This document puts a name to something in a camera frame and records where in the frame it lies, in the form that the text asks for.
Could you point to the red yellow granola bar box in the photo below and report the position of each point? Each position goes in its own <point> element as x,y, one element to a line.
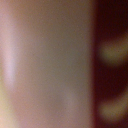
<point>111,63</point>

